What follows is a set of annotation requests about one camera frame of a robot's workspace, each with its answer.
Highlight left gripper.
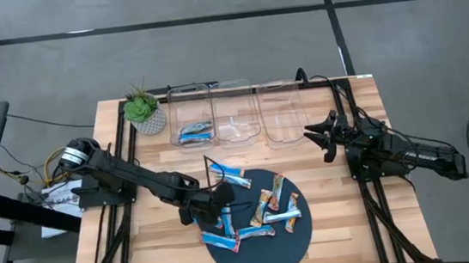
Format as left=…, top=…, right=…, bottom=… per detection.
left=177, top=181, right=238, bottom=229

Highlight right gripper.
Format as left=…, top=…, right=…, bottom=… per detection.
left=301, top=109, right=355, bottom=166

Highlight clear plastic bin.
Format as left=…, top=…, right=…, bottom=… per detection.
left=254, top=76, right=313, bottom=147
left=207, top=76, right=263, bottom=146
left=164, top=81, right=218, bottom=150

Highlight silver blue granola bar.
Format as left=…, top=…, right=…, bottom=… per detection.
left=178, top=119, right=214, bottom=137

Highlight round dark woven placemat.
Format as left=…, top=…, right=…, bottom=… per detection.
left=198, top=162, right=317, bottom=263

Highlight succulent in patterned pot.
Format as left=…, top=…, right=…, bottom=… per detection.
left=119, top=76, right=170, bottom=138

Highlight white cardboard box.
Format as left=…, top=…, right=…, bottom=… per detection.
left=35, top=178, right=89, bottom=240

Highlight black metal table frame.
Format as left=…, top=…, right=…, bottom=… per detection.
left=56, top=61, right=441, bottom=263

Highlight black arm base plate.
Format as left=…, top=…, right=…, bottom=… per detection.
left=344, top=139, right=411, bottom=182
left=75, top=169, right=142, bottom=211

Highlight yellow cable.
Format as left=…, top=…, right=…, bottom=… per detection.
left=0, top=145, right=72, bottom=192

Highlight black desk leg frame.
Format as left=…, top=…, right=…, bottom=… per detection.
left=0, top=183, right=87, bottom=263

